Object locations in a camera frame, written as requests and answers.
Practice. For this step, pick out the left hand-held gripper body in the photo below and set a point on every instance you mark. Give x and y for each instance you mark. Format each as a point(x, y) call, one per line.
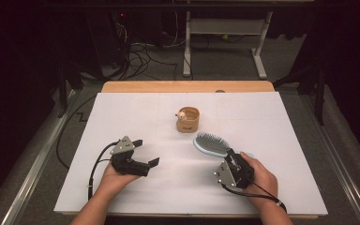
point(128, 165)

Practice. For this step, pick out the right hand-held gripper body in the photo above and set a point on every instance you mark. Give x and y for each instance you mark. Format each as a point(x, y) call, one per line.
point(237, 173)

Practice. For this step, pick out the light blue hairbrush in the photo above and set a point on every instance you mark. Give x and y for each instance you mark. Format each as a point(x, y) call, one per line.
point(211, 145)

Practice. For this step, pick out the tan cup with animal figure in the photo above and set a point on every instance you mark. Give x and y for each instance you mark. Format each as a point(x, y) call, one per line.
point(189, 126)

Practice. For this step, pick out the person's left hand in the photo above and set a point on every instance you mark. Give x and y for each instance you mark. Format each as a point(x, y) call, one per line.
point(115, 182)

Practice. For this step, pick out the person's right hand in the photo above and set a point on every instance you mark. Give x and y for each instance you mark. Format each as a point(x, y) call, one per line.
point(264, 182)

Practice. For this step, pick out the white table cover sheet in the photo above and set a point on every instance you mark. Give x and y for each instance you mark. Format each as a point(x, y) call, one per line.
point(184, 193)

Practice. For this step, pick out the black metal stand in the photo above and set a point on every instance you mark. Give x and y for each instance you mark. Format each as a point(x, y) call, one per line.
point(62, 93)
point(320, 93)

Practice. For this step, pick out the black computer tower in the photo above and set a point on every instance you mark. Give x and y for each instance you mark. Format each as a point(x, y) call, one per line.
point(106, 37)

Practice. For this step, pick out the small yellow-green ball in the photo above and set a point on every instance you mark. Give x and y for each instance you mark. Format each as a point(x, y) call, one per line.
point(225, 36)

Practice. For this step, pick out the metal floor rail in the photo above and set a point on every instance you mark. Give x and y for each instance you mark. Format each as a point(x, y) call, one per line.
point(340, 168)
point(36, 168)

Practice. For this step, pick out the white metal desk frame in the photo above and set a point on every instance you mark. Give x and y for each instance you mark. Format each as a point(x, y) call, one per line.
point(225, 26)

